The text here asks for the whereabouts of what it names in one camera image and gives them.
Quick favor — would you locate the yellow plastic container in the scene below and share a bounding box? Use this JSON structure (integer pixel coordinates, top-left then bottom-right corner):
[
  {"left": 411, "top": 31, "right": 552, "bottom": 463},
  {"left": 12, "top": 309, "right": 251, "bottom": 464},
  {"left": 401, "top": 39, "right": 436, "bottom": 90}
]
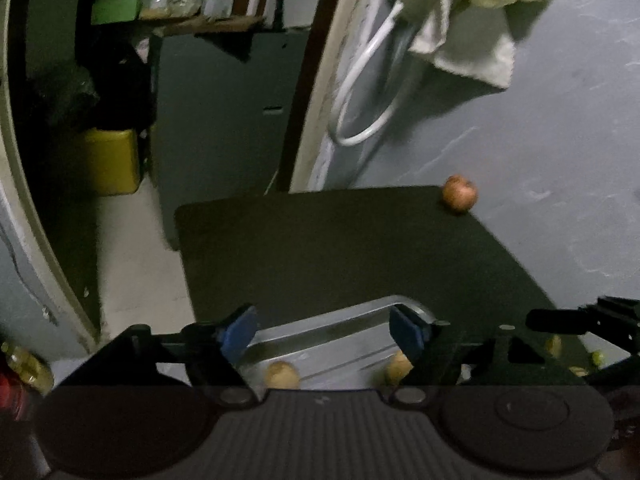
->
[{"left": 82, "top": 127, "right": 141, "bottom": 196}]

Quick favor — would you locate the dark cloth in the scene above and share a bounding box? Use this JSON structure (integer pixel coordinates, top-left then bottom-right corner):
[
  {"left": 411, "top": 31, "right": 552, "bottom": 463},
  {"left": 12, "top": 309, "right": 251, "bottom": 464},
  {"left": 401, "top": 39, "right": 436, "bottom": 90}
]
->
[{"left": 30, "top": 65, "right": 101, "bottom": 126}]

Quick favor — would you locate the brown door frame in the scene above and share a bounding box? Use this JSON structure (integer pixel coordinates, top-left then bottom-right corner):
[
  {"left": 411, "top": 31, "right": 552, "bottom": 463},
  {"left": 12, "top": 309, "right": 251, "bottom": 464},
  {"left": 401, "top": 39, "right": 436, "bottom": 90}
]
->
[{"left": 277, "top": 0, "right": 351, "bottom": 193}]

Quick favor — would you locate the dark cabinet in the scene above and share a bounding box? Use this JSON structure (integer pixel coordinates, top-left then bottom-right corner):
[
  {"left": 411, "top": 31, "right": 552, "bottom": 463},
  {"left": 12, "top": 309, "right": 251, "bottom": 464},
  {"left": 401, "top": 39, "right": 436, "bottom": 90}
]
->
[{"left": 150, "top": 27, "right": 311, "bottom": 251}]

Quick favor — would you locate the red apple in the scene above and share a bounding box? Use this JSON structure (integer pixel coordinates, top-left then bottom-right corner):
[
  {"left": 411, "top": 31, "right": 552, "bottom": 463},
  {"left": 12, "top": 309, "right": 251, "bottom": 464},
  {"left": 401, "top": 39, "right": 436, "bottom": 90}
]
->
[{"left": 441, "top": 174, "right": 479, "bottom": 211}]

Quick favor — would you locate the white cloth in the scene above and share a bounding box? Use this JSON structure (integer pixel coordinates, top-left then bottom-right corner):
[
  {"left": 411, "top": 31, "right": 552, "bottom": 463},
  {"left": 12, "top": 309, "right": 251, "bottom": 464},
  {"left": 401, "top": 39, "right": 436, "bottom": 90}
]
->
[{"left": 395, "top": 0, "right": 518, "bottom": 88}]

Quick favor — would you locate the metal tray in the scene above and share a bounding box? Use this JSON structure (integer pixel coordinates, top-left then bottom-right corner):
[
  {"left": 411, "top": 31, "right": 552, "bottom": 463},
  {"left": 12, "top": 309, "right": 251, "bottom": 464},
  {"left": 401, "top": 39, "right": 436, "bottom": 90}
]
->
[{"left": 235, "top": 295, "right": 441, "bottom": 391}]

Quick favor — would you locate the red container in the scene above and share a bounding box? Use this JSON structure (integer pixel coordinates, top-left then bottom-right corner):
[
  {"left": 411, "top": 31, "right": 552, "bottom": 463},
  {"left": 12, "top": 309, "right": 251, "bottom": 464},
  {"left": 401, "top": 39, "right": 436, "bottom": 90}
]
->
[{"left": 0, "top": 375, "right": 31, "bottom": 421}]

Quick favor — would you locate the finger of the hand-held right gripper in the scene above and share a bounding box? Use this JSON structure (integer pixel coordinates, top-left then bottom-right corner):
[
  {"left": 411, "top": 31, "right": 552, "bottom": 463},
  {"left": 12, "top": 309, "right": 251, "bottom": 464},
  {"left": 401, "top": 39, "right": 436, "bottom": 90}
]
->
[{"left": 526, "top": 296, "right": 640, "bottom": 356}]

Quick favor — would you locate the small round brown fruit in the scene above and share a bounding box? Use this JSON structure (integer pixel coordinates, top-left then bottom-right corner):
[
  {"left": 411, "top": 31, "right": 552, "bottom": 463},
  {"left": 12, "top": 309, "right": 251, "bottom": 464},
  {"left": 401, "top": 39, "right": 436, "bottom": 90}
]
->
[
  {"left": 384, "top": 351, "right": 415, "bottom": 387},
  {"left": 263, "top": 360, "right": 302, "bottom": 391}
]

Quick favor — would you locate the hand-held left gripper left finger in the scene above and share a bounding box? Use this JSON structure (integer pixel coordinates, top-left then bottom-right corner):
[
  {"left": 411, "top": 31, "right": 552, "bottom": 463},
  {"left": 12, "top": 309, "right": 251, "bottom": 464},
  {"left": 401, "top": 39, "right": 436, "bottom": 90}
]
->
[{"left": 55, "top": 304, "right": 261, "bottom": 406}]

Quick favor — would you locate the yellow capped bottle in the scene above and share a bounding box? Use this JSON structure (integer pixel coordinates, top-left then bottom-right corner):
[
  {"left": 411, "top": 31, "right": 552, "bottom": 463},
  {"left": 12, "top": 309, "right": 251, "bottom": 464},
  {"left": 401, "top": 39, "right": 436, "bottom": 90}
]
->
[{"left": 0, "top": 341, "right": 53, "bottom": 396}]

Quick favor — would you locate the white cable loop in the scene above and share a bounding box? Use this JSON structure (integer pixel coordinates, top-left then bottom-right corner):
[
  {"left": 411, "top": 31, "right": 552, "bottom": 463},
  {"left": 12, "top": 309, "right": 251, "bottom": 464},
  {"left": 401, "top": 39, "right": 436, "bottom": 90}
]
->
[{"left": 327, "top": 0, "right": 421, "bottom": 147}]

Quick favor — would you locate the wooden shelf board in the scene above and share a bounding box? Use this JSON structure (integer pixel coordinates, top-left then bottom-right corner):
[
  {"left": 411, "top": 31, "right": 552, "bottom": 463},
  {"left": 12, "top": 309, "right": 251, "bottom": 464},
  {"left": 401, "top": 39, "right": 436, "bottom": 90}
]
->
[{"left": 140, "top": 12, "right": 266, "bottom": 36}]

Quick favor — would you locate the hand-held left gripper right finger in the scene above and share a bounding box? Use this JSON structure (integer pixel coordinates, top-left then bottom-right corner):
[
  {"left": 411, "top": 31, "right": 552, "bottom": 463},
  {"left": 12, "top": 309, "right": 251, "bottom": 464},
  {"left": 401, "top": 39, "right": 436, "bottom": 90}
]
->
[{"left": 385, "top": 305, "right": 595, "bottom": 406}]

